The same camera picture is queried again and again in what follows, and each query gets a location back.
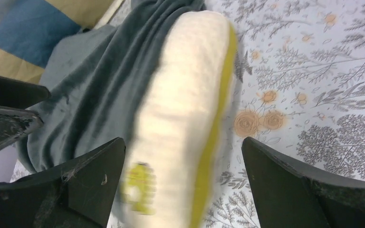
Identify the floral table cloth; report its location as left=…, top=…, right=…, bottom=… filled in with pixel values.
left=10, top=0, right=365, bottom=228

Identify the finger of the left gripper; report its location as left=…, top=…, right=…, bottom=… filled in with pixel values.
left=0, top=106, right=43, bottom=150
left=0, top=76, right=50, bottom=109

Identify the cream pillow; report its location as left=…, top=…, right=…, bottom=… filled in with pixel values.
left=121, top=10, right=237, bottom=228

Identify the blue yellow checked pillow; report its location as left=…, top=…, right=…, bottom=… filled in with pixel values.
left=0, top=0, right=122, bottom=83

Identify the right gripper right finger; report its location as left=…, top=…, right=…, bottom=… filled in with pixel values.
left=241, top=137, right=365, bottom=228

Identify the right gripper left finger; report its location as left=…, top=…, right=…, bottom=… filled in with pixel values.
left=0, top=138, right=125, bottom=228

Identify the zebra and grey pillowcase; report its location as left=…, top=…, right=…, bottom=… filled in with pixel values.
left=16, top=0, right=205, bottom=173

